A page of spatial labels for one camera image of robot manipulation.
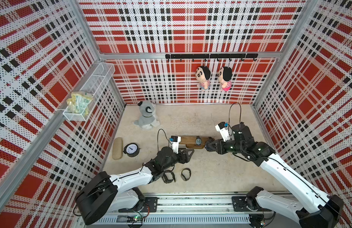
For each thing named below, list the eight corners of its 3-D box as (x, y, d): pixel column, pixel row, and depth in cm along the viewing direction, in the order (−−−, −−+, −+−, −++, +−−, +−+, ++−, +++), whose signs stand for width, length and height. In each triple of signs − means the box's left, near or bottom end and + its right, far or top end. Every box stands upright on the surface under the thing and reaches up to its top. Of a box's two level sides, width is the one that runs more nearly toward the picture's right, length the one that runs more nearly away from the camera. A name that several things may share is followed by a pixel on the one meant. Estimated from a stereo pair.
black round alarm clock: (124, 157, 94) (122, 154, 91) (127, 145, 99) (125, 143, 96) (138, 156, 94) (136, 154, 91) (140, 145, 99) (139, 143, 96)
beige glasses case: (114, 161, 93) (112, 159, 90) (114, 141, 102) (112, 138, 100) (124, 158, 94) (122, 156, 91) (123, 138, 103) (121, 136, 101)
